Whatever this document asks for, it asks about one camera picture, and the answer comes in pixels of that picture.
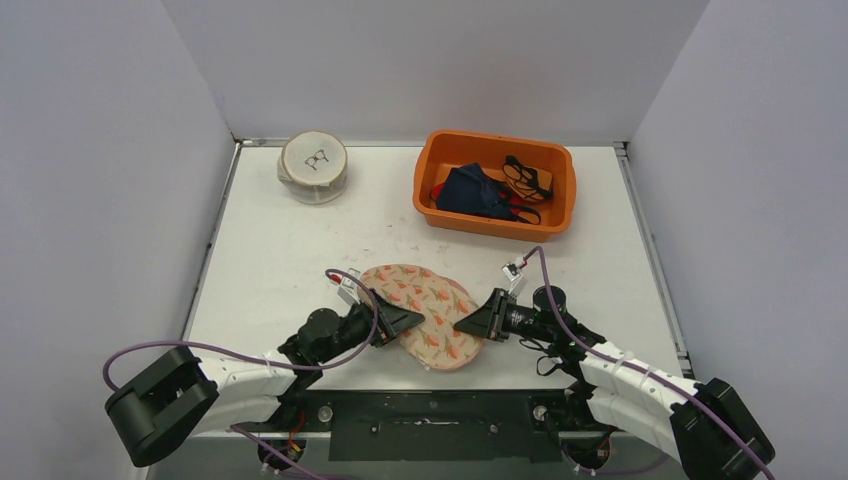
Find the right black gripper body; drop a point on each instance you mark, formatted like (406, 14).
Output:
(496, 315)

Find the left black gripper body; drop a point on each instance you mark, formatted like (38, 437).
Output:
(362, 324)

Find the floral mesh laundry bag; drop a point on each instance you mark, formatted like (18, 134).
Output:
(435, 343)

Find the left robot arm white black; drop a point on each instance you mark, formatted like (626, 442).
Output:
(192, 389)

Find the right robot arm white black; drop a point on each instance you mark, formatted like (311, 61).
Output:
(705, 427)

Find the round white mesh laundry bag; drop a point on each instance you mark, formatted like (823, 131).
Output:
(313, 167)

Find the orange plastic bin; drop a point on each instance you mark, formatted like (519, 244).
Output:
(540, 176)

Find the navy blue garment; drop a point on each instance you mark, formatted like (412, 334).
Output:
(469, 190)

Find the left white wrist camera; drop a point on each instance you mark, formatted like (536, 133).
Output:
(348, 287)

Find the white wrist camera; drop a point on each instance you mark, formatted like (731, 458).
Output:
(348, 287)
(515, 275)

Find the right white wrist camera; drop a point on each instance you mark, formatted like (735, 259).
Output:
(515, 275)

